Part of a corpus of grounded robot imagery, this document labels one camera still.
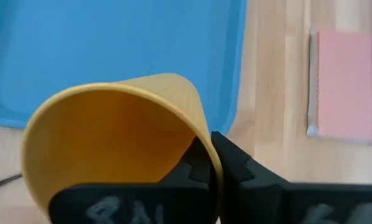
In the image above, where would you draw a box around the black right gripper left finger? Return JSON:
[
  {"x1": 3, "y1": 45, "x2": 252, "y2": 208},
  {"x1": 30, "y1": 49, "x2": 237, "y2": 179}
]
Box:
[{"x1": 48, "y1": 136, "x2": 220, "y2": 224}]

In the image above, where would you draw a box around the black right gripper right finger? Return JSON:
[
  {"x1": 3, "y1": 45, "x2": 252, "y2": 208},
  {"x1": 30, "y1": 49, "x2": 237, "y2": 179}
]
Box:
[{"x1": 210, "y1": 130, "x2": 372, "y2": 224}]

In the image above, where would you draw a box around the yellow paper cup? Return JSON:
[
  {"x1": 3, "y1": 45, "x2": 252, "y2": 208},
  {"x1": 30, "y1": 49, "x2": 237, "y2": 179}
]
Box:
[{"x1": 20, "y1": 73, "x2": 224, "y2": 224}]

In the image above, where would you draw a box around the blue plastic tray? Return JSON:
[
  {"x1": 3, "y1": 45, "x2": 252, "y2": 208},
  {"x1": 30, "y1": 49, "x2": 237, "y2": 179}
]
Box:
[{"x1": 0, "y1": 0, "x2": 248, "y2": 135}]

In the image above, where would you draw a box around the pink rectangular pad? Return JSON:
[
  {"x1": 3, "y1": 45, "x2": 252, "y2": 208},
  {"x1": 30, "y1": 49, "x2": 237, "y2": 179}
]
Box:
[{"x1": 306, "y1": 29, "x2": 372, "y2": 146}]

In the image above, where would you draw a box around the thin black cable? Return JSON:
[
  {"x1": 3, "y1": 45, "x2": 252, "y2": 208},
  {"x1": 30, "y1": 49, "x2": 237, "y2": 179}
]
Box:
[{"x1": 0, "y1": 173, "x2": 23, "y2": 193}]

